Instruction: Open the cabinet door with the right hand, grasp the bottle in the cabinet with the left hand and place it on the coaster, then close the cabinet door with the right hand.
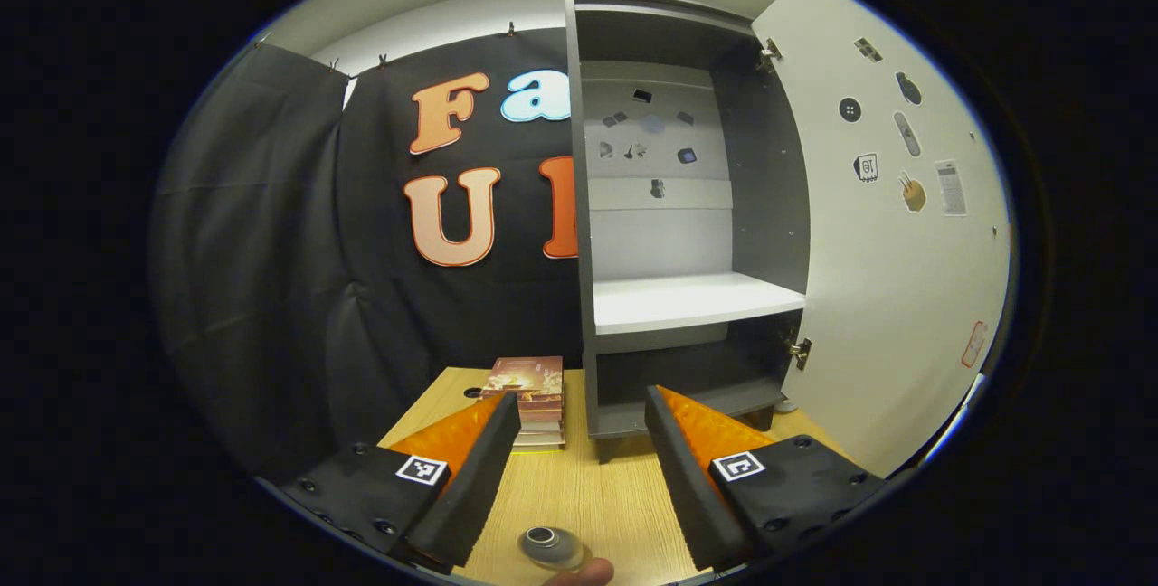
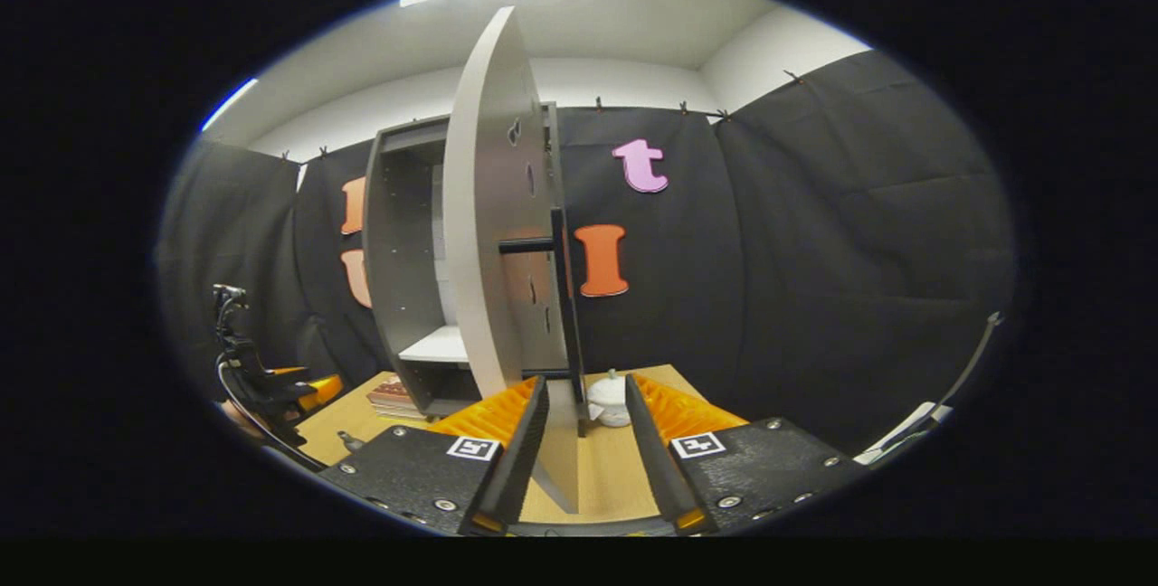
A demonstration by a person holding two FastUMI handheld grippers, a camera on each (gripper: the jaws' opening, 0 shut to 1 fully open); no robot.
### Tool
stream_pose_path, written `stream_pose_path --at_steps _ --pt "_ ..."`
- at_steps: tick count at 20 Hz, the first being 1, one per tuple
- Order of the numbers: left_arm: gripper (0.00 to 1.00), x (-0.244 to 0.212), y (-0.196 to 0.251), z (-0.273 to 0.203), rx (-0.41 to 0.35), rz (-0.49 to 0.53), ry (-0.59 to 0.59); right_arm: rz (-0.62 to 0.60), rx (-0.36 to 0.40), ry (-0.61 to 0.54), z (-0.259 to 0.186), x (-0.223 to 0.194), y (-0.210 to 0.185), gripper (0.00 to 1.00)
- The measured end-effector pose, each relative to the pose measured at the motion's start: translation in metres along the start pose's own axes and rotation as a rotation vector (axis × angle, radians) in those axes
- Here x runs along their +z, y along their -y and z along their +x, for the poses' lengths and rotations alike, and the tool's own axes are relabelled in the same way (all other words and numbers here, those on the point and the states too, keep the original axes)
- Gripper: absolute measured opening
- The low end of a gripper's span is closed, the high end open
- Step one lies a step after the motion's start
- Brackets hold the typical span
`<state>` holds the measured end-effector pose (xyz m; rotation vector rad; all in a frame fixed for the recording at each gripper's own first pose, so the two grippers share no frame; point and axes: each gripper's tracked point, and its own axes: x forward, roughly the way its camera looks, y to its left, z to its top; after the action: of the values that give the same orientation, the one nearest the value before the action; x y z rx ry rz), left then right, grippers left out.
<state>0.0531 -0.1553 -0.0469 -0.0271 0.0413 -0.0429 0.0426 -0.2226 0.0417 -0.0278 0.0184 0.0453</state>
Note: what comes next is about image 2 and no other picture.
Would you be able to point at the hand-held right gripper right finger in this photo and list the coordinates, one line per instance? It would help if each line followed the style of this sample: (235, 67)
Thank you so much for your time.
(656, 468)

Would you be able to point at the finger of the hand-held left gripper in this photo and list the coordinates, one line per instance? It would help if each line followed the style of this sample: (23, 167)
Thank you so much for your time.
(321, 390)
(291, 371)

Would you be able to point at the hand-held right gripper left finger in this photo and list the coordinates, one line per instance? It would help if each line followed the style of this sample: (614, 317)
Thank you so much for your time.
(520, 468)

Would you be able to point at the grey cabinet door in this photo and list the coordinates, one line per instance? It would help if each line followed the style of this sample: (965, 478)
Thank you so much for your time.
(484, 251)

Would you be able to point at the white cabinet shelf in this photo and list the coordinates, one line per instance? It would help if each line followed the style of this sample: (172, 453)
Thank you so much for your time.
(439, 346)

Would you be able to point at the white ceramic pot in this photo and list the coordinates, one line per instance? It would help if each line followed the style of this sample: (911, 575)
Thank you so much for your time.
(611, 401)

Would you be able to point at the black backdrop cloth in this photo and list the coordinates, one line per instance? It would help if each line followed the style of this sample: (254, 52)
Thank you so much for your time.
(814, 251)

